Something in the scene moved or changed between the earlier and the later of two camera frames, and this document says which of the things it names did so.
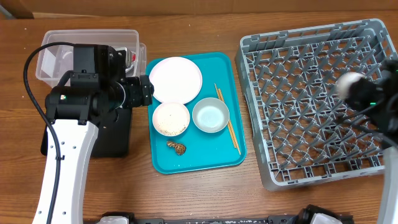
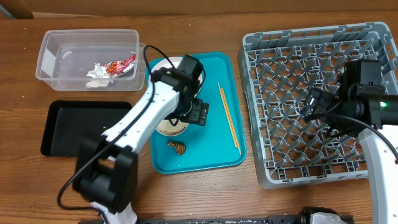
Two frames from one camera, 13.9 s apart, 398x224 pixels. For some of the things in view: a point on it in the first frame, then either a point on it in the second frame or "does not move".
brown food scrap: x=180 y=148 does not move
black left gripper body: x=135 y=94 -> x=198 y=112
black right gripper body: x=361 y=93 -> x=324 y=103
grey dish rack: x=303 y=131 does not move
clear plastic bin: x=54 y=61 does not move
